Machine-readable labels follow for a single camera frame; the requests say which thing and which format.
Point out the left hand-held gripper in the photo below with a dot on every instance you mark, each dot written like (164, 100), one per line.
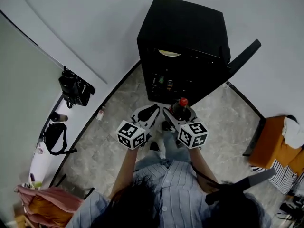
(130, 134)

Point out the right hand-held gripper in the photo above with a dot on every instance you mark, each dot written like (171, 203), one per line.
(193, 134)

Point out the cola bottle red cap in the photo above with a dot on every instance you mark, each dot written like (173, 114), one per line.
(179, 109)

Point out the black mini fridge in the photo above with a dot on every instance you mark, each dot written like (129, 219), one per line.
(183, 25)

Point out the person's right forearm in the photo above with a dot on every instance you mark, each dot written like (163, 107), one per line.
(202, 167)

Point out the person's left forearm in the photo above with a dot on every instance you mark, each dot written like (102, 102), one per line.
(126, 170)

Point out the black shoe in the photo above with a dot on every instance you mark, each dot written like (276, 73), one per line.
(154, 146)
(167, 126)

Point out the blue jeans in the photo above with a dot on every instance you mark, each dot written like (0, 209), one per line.
(173, 148)

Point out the small white carton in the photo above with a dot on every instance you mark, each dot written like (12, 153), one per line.
(101, 114)

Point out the yellow plate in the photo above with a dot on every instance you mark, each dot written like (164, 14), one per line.
(169, 53)

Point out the striped light blue shirt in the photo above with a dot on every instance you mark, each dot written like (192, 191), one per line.
(175, 184)

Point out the black handbag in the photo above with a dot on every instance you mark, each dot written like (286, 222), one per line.
(74, 89)

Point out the black cup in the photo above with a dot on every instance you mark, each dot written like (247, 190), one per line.
(59, 117)

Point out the black metal stand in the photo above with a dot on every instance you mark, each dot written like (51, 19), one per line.
(89, 192)

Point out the white garment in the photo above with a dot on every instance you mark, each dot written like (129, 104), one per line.
(293, 134)

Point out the black white striped cloth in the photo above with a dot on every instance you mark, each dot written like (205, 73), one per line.
(282, 177)

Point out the pink jacket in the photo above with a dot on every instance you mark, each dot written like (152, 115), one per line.
(57, 195)

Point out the purple bottle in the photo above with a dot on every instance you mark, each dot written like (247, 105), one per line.
(32, 177)

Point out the orange cushion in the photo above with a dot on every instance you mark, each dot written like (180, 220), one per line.
(47, 210)

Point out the black head camera mount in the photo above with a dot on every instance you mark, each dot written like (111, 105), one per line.
(249, 182)

